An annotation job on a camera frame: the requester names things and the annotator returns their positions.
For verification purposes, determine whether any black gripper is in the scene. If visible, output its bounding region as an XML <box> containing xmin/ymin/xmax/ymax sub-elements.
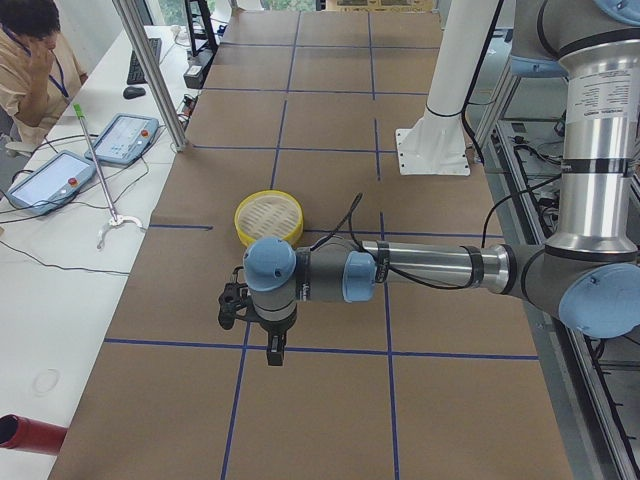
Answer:
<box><xmin>260</xmin><ymin>319</ymin><xmax>293</xmax><ymax>366</ymax></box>

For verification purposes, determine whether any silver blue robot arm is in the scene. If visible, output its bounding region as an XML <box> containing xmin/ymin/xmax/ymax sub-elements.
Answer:
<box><xmin>219</xmin><ymin>1</ymin><xmax>639</xmax><ymax>366</ymax></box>

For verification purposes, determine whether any yellow steamer basket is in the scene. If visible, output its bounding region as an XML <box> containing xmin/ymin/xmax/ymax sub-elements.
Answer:
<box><xmin>234</xmin><ymin>190</ymin><xmax>304</xmax><ymax>247</ymax></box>

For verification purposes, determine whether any metal reacher grabber stick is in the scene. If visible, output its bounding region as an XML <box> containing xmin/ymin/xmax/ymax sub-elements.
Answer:
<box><xmin>73</xmin><ymin>103</ymin><xmax>146</xmax><ymax>250</ymax></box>

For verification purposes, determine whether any far blue teach pendant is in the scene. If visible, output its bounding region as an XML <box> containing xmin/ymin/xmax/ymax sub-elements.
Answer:
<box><xmin>92</xmin><ymin>113</ymin><xmax>160</xmax><ymax>166</ymax></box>

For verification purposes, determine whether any blue teach pendant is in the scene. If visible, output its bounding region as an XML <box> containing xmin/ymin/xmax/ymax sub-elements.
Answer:
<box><xmin>6</xmin><ymin>150</ymin><xmax>96</xmax><ymax>214</ymax></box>
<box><xmin>92</xmin><ymin>113</ymin><xmax>160</xmax><ymax>166</ymax></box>

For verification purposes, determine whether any near blue teach pendant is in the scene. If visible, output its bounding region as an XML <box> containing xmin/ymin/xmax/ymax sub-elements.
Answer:
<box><xmin>6</xmin><ymin>150</ymin><xmax>96</xmax><ymax>214</ymax></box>

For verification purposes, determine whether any red cylinder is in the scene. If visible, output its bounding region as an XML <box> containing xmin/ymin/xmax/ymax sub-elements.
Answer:
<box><xmin>1</xmin><ymin>414</ymin><xmax>67</xmax><ymax>455</ymax></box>

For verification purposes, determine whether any black box on table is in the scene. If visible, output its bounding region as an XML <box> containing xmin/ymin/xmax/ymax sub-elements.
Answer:
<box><xmin>183</xmin><ymin>50</ymin><xmax>214</xmax><ymax>89</ymax></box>

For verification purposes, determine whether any black computer mouse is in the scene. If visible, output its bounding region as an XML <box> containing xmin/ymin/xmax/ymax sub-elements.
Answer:
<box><xmin>122</xmin><ymin>86</ymin><xmax>146</xmax><ymax>100</ymax></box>

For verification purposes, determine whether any black keyboard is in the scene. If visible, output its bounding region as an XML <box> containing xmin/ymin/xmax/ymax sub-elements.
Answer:
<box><xmin>126</xmin><ymin>37</ymin><xmax>164</xmax><ymax>86</ymax></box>

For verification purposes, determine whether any person in beige shirt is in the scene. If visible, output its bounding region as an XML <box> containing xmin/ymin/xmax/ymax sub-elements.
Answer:
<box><xmin>1</xmin><ymin>0</ymin><xmax>88</xmax><ymax>145</ymax></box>

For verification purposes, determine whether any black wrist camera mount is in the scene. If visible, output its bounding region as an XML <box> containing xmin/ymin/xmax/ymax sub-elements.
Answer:
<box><xmin>218</xmin><ymin>266</ymin><xmax>258</xmax><ymax>330</ymax></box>

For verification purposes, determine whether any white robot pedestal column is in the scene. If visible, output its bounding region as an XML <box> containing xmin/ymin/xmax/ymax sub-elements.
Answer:
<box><xmin>396</xmin><ymin>0</ymin><xmax>515</xmax><ymax>176</ymax></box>

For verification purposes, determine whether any aluminium frame post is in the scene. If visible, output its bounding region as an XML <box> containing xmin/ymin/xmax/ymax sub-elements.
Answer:
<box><xmin>112</xmin><ymin>0</ymin><xmax>188</xmax><ymax>152</ymax></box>

